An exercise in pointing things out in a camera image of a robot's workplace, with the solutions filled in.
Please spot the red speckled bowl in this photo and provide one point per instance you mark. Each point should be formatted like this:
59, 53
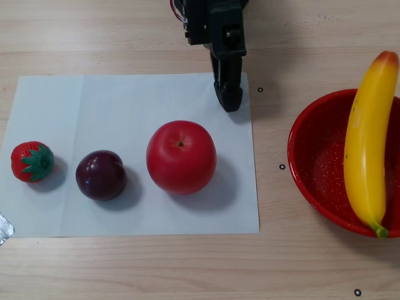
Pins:
315, 162

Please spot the grey tape piece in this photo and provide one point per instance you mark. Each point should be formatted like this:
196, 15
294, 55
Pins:
4, 229

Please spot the red toy apple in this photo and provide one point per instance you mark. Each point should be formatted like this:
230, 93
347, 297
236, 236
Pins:
181, 162

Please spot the white paper sheet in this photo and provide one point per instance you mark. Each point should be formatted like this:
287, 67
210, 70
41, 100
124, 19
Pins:
125, 103

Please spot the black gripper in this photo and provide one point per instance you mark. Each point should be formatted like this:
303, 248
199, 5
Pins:
225, 47

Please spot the red toy strawberry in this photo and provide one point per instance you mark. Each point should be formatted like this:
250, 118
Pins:
22, 162

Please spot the yellow toy banana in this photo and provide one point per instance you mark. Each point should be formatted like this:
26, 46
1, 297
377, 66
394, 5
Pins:
365, 140

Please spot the dark purple toy plum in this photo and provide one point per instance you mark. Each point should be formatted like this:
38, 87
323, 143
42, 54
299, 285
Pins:
100, 178

